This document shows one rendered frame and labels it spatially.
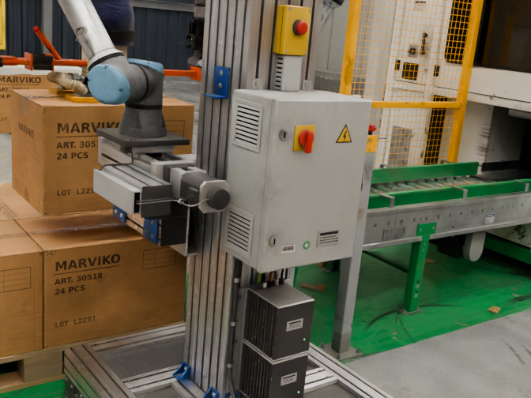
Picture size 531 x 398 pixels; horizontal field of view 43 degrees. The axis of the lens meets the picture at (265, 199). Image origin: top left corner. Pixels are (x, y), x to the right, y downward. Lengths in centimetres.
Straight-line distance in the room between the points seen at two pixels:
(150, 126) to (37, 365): 110
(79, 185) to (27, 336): 59
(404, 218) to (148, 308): 133
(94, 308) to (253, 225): 108
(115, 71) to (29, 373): 129
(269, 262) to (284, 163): 27
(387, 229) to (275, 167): 163
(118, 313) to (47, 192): 59
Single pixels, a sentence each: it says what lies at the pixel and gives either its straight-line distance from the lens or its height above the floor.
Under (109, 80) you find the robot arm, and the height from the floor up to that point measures 122.
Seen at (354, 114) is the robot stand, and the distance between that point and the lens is 187.
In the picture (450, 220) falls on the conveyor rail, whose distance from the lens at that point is 364.
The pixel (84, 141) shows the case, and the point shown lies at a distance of 251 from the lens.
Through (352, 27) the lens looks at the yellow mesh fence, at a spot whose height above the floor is 143.
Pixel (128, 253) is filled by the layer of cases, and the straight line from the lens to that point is 269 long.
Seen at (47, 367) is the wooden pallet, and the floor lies 7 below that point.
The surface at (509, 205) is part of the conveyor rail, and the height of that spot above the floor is 53.
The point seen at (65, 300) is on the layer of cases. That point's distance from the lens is 267.
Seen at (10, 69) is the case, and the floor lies 100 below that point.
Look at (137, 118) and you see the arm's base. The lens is 211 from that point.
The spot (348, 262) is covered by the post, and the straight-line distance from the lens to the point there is 293.
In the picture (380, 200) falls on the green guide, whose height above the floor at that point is 61.
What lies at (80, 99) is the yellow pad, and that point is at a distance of 254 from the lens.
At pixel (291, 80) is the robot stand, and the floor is 126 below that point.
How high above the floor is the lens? 142
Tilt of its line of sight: 15 degrees down
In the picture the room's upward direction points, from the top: 5 degrees clockwise
